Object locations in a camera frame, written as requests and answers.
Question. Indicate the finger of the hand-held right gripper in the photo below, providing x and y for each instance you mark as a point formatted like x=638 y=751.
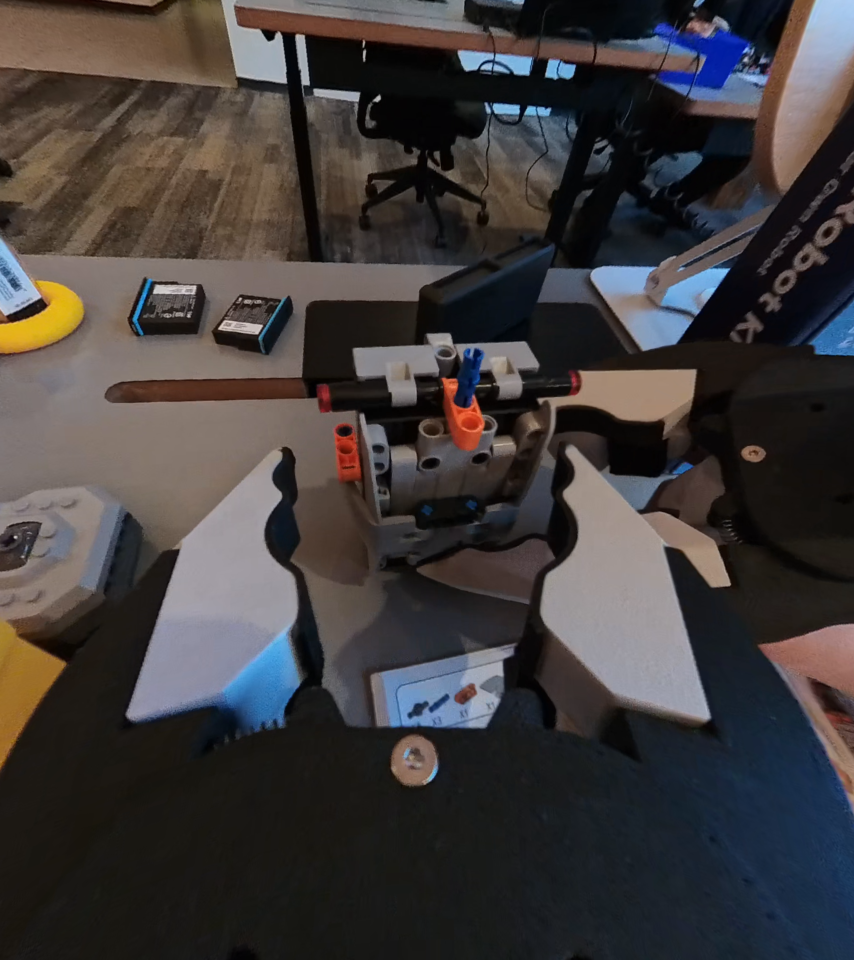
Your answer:
x=697 y=555
x=644 y=394

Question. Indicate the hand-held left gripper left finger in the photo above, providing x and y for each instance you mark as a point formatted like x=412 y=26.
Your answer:
x=224 y=600

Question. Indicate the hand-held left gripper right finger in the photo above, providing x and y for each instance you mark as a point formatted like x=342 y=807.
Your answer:
x=614 y=615

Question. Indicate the grey toy robot model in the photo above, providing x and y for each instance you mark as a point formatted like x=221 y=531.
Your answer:
x=434 y=465

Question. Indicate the person's right forearm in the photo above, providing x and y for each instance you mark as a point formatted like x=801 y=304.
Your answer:
x=847 y=660

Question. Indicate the white desk lamp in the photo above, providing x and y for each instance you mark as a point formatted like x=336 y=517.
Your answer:
x=637 y=307

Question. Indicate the grey desk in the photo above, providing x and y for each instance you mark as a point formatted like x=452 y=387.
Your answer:
x=171 y=442

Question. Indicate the grey toy control hub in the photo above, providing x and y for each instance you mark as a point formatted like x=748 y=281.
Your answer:
x=59 y=540

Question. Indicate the dark grey case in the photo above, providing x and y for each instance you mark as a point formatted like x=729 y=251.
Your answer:
x=487 y=292

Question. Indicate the white instruction booklet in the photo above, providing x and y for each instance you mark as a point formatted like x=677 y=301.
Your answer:
x=434 y=690

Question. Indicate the blue robot kit box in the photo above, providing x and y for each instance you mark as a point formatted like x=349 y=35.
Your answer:
x=809 y=225

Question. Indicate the curved plywood panel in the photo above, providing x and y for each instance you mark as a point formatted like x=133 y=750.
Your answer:
x=809 y=90

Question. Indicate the black office chair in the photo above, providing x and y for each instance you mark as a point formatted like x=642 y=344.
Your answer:
x=427 y=120

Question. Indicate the wood-topped table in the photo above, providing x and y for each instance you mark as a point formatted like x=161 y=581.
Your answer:
x=397 y=26

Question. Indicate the black camera battery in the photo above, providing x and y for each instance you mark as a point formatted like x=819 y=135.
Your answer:
x=168 y=307
x=250 y=324

